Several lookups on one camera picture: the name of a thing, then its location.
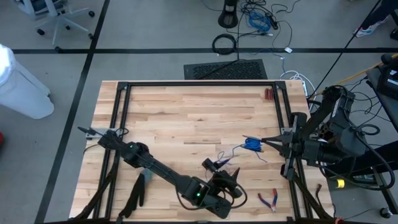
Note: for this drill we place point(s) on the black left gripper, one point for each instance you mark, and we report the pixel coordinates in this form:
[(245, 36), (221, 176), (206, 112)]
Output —
[(224, 180)]

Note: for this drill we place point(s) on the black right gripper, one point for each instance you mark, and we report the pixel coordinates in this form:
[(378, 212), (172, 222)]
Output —
[(308, 151)]

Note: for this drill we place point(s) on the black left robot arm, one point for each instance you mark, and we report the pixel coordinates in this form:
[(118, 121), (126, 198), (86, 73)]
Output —
[(161, 171)]

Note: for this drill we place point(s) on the small red block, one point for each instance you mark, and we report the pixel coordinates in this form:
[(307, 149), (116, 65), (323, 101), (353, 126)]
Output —
[(269, 94)]

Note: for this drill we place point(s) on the white power strip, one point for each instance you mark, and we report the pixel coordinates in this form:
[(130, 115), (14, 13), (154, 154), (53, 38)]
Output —
[(304, 88)]

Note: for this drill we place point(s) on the black perforated floor mat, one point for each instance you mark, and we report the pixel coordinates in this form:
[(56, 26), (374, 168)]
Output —
[(224, 71)]

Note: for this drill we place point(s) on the small white adapter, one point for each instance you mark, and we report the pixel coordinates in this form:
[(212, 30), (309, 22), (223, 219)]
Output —
[(288, 49)]

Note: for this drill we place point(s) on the black slanted pole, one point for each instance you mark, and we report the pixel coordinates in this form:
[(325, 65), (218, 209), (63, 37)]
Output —
[(332, 65)]

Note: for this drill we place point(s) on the black side table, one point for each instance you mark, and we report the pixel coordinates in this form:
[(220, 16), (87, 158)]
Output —
[(379, 158)]

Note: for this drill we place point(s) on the grey side table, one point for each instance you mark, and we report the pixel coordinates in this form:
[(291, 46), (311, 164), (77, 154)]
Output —
[(385, 112)]

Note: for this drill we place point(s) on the black power strip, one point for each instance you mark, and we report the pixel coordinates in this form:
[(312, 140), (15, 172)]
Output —
[(273, 22)]

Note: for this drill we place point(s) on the black equipment case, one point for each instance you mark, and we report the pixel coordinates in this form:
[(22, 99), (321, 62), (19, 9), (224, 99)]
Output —
[(388, 84)]

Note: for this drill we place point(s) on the black round foot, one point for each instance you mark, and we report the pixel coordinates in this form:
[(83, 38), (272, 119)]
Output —
[(386, 212)]

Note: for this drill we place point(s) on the black cylindrical bin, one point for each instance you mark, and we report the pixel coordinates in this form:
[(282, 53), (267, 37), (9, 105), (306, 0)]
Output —
[(228, 18)]

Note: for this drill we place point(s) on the person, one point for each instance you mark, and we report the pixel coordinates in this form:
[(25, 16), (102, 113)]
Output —
[(368, 29)]

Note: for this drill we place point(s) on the white trash bin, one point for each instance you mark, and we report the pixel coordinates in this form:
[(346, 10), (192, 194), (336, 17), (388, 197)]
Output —
[(21, 90)]

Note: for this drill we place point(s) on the white blue office chair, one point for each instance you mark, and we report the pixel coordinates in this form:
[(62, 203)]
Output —
[(60, 18)]

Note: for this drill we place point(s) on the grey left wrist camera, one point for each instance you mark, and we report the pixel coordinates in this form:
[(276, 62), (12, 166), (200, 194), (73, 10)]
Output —
[(217, 207)]

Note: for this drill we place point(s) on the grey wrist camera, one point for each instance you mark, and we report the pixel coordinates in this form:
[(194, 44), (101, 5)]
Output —
[(351, 141), (217, 207)]

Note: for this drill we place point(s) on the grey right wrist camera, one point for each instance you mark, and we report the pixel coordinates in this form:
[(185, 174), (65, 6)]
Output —
[(351, 141)]

